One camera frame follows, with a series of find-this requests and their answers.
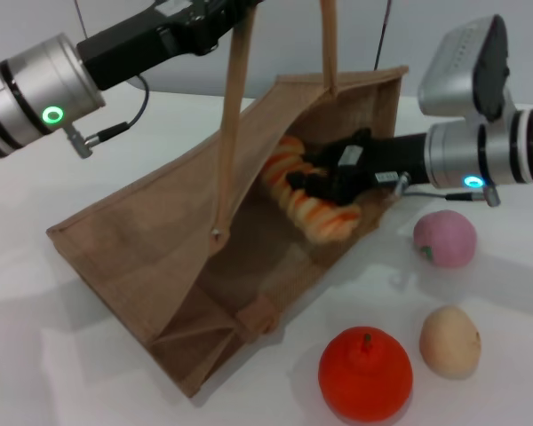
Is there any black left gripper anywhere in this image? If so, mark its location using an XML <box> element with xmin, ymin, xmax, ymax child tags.
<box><xmin>76</xmin><ymin>0</ymin><xmax>261</xmax><ymax>92</ymax></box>

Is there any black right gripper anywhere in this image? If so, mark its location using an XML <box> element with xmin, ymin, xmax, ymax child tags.
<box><xmin>285</xmin><ymin>127</ymin><xmax>428</xmax><ymax>209</ymax></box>

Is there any orange striped bread roll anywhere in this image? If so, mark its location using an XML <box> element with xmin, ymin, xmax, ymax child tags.
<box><xmin>261</xmin><ymin>135</ymin><xmax>363</xmax><ymax>245</ymax></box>

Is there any brown burlap handbag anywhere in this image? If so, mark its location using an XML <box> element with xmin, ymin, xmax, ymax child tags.
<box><xmin>46</xmin><ymin>0</ymin><xmax>410</xmax><ymax>399</ymax></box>

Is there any pink peach bun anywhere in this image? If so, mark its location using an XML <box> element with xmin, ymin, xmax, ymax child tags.
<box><xmin>412</xmin><ymin>209</ymin><xmax>478</xmax><ymax>269</ymax></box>

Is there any red orange toy fruit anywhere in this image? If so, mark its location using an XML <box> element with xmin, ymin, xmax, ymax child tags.
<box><xmin>318</xmin><ymin>326</ymin><xmax>414</xmax><ymax>421</ymax></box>

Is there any thin dark wall cable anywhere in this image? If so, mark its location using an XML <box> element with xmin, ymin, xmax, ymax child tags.
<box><xmin>73</xmin><ymin>0</ymin><xmax>89</xmax><ymax>42</ymax></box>
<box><xmin>371</xmin><ymin>0</ymin><xmax>393</xmax><ymax>71</ymax></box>

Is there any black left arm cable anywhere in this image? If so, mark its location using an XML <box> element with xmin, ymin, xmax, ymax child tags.
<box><xmin>65</xmin><ymin>74</ymin><xmax>150</xmax><ymax>159</ymax></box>

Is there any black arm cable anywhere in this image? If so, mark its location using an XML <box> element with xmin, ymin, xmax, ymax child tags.
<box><xmin>393</xmin><ymin>171</ymin><xmax>502</xmax><ymax>208</ymax></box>
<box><xmin>65</xmin><ymin>74</ymin><xmax>150</xmax><ymax>159</ymax></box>

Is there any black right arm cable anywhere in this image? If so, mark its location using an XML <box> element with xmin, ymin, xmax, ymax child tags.
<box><xmin>393</xmin><ymin>171</ymin><xmax>502</xmax><ymax>208</ymax></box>

